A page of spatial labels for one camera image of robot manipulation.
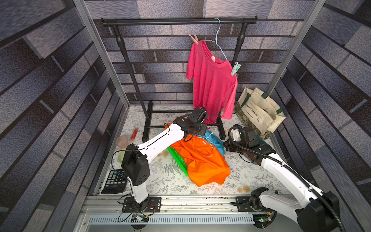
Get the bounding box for red pen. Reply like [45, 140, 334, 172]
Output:
[130, 128, 139, 140]

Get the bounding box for cream canvas tote bag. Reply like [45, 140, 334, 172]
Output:
[235, 88, 286, 140]

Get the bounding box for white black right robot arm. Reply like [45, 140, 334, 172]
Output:
[224, 124, 345, 232]

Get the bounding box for blue t-shirt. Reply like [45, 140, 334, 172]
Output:
[200, 130, 225, 156]

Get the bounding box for orange t-shirt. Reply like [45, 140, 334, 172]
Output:
[170, 135, 231, 187]

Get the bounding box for black clothes rack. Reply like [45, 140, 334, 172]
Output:
[95, 17, 258, 141]

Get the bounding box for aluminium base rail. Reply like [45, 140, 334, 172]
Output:
[75, 191, 302, 232]

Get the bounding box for black corrugated cable conduit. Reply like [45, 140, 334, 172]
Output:
[227, 124, 345, 232]

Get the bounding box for dusty pink clothespin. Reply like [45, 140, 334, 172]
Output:
[188, 34, 199, 44]

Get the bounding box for light blue wire hanger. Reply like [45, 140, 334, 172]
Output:
[204, 17, 228, 61]

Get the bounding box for floral table cloth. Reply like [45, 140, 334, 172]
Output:
[120, 105, 289, 195]

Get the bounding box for mint green clothespin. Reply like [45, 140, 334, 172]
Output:
[231, 61, 241, 76]

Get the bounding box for light green bowl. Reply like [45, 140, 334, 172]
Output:
[117, 150, 126, 163]

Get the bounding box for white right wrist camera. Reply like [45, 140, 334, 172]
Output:
[231, 129, 241, 142]

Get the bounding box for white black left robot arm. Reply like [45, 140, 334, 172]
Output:
[121, 107, 208, 212]

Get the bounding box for black calculator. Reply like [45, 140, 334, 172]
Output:
[101, 169, 127, 195]

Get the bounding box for pink t-shirt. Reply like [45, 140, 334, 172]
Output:
[186, 41, 238, 124]

